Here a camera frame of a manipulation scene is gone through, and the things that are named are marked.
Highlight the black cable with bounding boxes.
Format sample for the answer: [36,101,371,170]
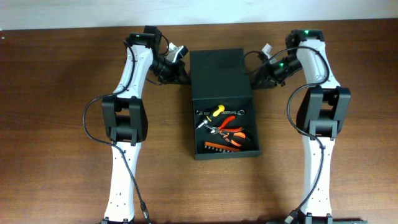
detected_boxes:
[241,45,331,224]
[81,40,153,224]

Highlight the silver ring wrench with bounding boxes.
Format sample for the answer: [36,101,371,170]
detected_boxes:
[195,110,245,116]

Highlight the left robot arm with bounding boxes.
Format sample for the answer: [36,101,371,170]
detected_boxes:
[101,26,190,223]

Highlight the orange black long-nose pliers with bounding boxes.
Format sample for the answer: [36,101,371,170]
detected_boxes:
[220,131,251,147]

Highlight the right black cable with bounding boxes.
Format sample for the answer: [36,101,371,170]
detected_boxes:
[241,45,331,224]

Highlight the orange screwdriver bit holder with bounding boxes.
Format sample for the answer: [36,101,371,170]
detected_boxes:
[204,142,241,152]

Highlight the red handled side cutters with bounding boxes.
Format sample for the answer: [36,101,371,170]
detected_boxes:
[205,115,243,134]

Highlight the yellow black stubby screwdriver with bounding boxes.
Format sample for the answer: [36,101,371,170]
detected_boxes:
[196,105,225,129]

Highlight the left black cable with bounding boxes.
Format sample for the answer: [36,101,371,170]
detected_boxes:
[81,40,153,224]

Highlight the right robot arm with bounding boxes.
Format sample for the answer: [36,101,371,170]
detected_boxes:
[251,29,351,223]

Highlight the dark green box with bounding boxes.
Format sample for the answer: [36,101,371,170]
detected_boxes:
[190,49,261,160]

